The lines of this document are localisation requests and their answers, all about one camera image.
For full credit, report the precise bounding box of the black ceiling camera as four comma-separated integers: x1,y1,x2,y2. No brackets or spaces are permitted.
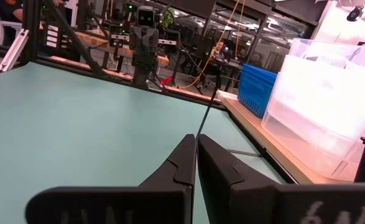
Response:
346,5,365,22

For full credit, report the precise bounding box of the person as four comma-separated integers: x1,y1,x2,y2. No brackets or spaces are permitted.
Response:
0,0,24,47
211,40,231,63

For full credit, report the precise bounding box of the green table mat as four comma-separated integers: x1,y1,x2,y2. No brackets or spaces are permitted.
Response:
0,61,287,224

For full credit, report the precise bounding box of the wooden workstation table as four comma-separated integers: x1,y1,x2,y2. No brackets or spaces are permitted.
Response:
73,29,170,68

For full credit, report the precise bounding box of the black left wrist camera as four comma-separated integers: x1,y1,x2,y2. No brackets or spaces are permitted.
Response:
137,5,157,28

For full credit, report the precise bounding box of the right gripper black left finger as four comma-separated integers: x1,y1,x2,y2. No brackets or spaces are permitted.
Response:
25,134,197,224

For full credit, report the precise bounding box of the blue plastic basket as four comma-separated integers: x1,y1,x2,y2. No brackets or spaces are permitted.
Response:
237,63,278,119

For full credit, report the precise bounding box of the silver aluminium bracket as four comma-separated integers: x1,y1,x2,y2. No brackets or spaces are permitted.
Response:
0,28,30,72

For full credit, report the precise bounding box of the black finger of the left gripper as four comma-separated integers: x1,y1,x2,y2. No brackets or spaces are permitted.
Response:
109,25,145,62
144,25,182,62

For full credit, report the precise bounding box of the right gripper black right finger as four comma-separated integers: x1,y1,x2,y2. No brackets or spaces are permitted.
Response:
198,134,365,224

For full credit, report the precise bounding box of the wooden shelf board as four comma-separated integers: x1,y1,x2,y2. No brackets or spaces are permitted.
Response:
196,88,362,185

